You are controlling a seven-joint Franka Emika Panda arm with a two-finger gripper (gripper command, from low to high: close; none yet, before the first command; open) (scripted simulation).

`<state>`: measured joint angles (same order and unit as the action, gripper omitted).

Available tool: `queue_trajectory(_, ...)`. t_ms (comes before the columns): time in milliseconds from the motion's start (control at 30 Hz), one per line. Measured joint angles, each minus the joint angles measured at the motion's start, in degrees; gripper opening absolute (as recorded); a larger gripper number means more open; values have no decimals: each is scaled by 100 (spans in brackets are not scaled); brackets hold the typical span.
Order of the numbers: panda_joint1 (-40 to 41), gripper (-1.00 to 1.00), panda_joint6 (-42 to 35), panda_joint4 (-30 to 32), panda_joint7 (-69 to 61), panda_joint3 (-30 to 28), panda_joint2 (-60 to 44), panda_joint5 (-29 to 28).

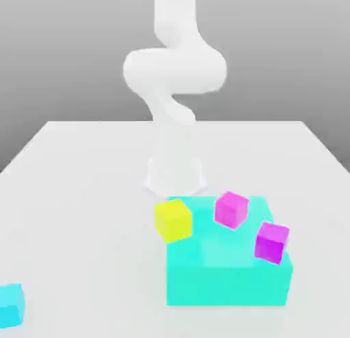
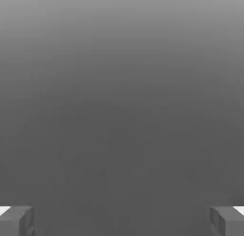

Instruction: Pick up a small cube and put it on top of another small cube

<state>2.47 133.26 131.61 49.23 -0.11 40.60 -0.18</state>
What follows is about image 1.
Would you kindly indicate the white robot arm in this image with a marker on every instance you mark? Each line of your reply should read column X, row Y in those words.
column 175, row 70

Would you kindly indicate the small yellow cube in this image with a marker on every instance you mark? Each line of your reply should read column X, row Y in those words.
column 172, row 220

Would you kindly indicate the small pink cube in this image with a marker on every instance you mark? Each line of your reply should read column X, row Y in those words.
column 231, row 210

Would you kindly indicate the small purple cube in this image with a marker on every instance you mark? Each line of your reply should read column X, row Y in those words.
column 270, row 243

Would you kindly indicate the small cyan cube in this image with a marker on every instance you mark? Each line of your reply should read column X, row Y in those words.
column 10, row 305

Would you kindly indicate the large turquoise box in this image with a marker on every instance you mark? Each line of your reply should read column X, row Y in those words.
column 227, row 283

